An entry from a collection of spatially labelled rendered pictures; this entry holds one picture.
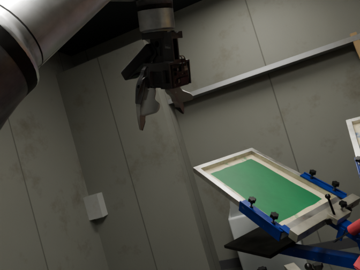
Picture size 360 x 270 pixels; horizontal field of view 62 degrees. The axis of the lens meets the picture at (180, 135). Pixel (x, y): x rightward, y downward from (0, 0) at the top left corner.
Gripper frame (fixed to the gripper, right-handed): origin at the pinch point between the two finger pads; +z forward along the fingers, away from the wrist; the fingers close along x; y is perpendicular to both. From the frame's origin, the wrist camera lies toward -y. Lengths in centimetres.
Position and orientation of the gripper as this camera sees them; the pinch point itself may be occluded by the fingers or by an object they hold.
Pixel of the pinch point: (161, 121)
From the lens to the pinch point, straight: 71.7
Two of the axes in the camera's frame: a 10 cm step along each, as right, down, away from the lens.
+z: 1.0, 9.5, 3.0
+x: 6.1, -3.0, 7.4
